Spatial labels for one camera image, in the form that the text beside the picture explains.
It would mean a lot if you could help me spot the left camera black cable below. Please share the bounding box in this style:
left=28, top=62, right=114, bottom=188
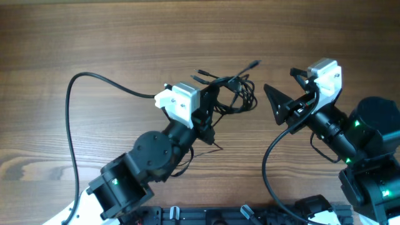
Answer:
left=61, top=72, right=157, bottom=225

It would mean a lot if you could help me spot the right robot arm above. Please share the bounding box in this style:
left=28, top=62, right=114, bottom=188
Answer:
left=262, top=68, right=399, bottom=224

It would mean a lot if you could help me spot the black cable bundle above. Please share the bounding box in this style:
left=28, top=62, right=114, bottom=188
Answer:
left=170, top=59, right=262, bottom=178

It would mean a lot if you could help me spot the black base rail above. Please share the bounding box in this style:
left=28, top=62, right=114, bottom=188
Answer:
left=118, top=204, right=354, bottom=225

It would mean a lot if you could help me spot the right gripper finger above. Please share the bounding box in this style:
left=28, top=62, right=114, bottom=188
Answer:
left=264, top=84, right=295, bottom=125
left=289, top=67, right=314, bottom=93

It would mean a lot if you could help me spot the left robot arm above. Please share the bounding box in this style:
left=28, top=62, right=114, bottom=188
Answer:
left=47, top=87, right=219, bottom=224

